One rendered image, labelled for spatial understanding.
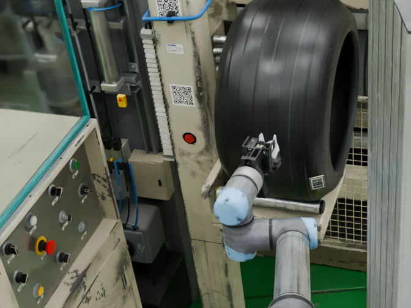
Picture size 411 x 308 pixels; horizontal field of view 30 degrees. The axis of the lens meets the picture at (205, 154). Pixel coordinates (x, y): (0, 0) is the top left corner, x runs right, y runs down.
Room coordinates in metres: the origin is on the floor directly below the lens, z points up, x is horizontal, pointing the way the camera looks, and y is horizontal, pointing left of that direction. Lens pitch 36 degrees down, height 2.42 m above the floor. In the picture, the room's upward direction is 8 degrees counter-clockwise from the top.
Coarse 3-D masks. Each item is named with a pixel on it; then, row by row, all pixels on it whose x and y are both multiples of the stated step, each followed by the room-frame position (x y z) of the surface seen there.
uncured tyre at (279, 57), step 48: (288, 0) 1.96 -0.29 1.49; (336, 0) 1.97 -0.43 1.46; (240, 48) 1.81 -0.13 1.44; (288, 48) 1.76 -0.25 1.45; (336, 48) 1.79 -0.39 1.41; (240, 96) 1.72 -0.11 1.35; (288, 96) 1.67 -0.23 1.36; (336, 96) 2.11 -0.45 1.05; (240, 144) 1.68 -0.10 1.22; (288, 144) 1.63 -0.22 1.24; (336, 144) 1.98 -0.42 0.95; (288, 192) 1.66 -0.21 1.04
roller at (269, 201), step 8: (216, 192) 1.88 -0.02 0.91; (256, 200) 1.81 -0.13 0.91; (264, 200) 1.80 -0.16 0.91; (272, 200) 1.79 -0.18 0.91; (280, 200) 1.79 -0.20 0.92; (288, 200) 1.78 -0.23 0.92; (296, 200) 1.77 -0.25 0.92; (312, 200) 1.76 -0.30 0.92; (320, 200) 1.76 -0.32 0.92; (280, 208) 1.79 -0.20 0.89; (288, 208) 1.77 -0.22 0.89; (296, 208) 1.76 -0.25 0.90; (304, 208) 1.75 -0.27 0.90; (312, 208) 1.74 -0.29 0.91; (320, 208) 1.73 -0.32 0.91
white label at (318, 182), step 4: (320, 176) 1.61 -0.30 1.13; (312, 180) 1.62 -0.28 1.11; (316, 180) 1.62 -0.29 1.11; (320, 180) 1.62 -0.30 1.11; (324, 180) 1.62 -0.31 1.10; (312, 184) 1.62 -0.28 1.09; (316, 184) 1.62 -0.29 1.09; (320, 184) 1.63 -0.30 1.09; (324, 184) 1.63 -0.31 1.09; (312, 188) 1.63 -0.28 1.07; (316, 188) 1.63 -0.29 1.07
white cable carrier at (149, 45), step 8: (144, 32) 2.03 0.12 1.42; (152, 32) 2.05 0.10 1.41; (144, 40) 2.03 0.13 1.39; (152, 40) 2.02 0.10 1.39; (152, 48) 2.02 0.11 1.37; (152, 56) 2.02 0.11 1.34; (152, 64) 2.03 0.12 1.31; (152, 72) 2.03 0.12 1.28; (152, 80) 2.03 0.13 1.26; (160, 80) 2.05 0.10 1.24; (152, 88) 2.03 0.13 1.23; (160, 88) 2.02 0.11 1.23; (160, 96) 2.02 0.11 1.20; (160, 104) 2.02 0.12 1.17; (160, 112) 2.03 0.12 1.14; (160, 120) 2.03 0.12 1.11; (168, 120) 2.03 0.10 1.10; (160, 128) 2.03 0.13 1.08; (168, 128) 2.05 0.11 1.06; (168, 136) 2.02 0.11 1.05; (168, 144) 2.02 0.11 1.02; (168, 152) 2.03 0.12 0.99; (168, 160) 2.03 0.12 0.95
